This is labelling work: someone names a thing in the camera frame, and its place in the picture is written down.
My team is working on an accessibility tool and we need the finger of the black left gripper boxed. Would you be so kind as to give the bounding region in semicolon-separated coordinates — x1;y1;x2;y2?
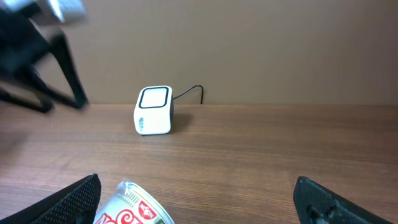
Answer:
1;67;72;113
50;34;88;109

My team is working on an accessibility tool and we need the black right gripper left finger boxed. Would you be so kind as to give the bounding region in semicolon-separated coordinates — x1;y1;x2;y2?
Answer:
1;174;101;224

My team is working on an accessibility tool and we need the instant noodle cup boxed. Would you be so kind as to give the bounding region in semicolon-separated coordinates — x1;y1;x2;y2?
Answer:
93;180;175;224

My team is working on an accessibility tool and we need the white barcode scanner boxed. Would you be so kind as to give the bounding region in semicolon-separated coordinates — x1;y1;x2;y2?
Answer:
133;85;174;136

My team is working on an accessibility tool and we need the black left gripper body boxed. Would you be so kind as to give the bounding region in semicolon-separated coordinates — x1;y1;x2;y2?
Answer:
1;6;49;81

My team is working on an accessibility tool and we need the black scanner cable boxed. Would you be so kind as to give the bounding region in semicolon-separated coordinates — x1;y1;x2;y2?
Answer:
172;84;205;105

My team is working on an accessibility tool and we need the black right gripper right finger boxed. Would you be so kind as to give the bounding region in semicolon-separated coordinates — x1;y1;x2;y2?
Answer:
293;176;391;224

